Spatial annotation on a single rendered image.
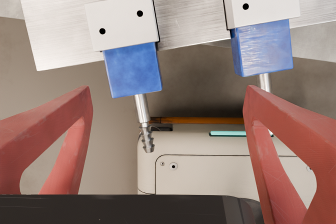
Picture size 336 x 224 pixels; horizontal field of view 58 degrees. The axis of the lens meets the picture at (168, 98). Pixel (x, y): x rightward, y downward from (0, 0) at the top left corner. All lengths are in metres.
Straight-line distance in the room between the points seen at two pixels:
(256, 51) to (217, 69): 0.88
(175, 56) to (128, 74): 0.87
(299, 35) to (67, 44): 0.22
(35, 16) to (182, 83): 0.89
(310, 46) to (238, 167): 0.63
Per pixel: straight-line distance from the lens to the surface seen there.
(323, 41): 0.35
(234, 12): 0.24
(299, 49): 0.34
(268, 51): 0.26
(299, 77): 1.22
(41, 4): 0.28
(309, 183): 1.02
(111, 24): 0.24
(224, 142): 0.90
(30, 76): 1.23
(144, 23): 0.23
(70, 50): 0.27
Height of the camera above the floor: 1.11
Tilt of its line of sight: 80 degrees down
